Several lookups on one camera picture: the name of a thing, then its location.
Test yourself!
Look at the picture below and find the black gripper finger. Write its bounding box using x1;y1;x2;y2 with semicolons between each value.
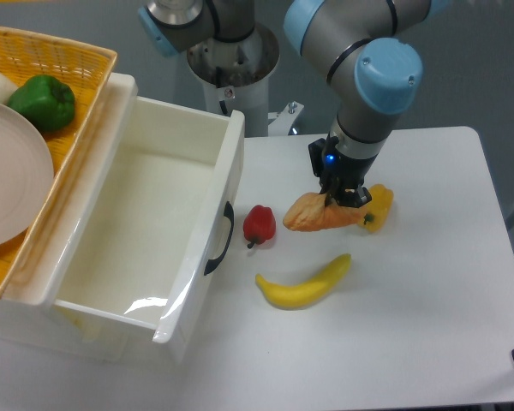
336;185;372;208
320;174;338;206

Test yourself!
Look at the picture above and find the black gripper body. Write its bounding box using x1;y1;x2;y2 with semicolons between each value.
308;134;378;189

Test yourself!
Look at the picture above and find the yellow bell pepper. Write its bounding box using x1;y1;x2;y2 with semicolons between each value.
357;184;394;233

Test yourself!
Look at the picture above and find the yellow banana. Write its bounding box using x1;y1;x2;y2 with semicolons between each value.
255;253;352;309

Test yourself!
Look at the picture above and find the orange triangle bread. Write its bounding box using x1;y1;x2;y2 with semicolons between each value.
283;193;367;232

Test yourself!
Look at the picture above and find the white drawer cabinet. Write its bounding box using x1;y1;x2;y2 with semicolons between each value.
0;74;245;362

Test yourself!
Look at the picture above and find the black drawer handle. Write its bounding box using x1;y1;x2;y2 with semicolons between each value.
204;201;235;276

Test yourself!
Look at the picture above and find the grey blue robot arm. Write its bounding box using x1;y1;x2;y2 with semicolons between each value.
138;1;447;208

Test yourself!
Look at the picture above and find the open upper white drawer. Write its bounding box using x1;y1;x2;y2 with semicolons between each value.
56;97;245;346

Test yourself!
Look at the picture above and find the red bell pepper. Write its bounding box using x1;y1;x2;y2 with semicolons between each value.
242;205;276;249

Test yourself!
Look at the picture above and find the yellow woven basket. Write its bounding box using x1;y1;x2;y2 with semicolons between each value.
0;27;117;298

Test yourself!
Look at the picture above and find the beige ribbed plate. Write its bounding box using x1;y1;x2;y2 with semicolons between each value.
0;104;54;245

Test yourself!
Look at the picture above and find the green bell pepper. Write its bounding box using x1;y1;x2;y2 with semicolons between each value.
6;74;75;133

